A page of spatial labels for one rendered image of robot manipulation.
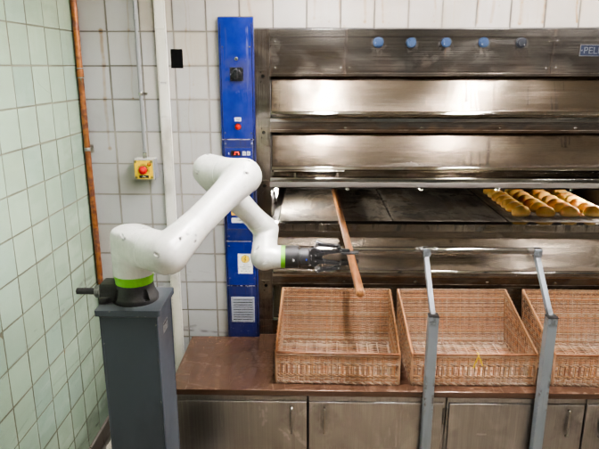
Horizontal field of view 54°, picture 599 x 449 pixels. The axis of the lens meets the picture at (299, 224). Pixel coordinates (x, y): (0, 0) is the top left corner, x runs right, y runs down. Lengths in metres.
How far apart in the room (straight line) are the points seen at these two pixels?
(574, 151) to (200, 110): 1.79
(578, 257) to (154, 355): 2.15
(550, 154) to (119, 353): 2.13
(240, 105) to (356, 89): 0.55
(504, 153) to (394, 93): 0.60
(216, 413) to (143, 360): 0.82
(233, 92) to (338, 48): 0.53
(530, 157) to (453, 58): 0.60
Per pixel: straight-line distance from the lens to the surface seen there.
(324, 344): 3.00
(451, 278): 3.09
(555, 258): 3.21
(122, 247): 1.89
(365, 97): 2.83
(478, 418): 2.81
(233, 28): 2.81
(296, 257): 2.33
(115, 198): 3.04
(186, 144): 2.90
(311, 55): 2.83
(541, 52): 3.02
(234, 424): 2.76
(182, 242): 1.79
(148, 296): 1.96
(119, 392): 2.08
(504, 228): 3.07
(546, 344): 2.66
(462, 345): 3.10
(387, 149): 2.87
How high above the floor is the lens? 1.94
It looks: 15 degrees down
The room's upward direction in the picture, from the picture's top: straight up
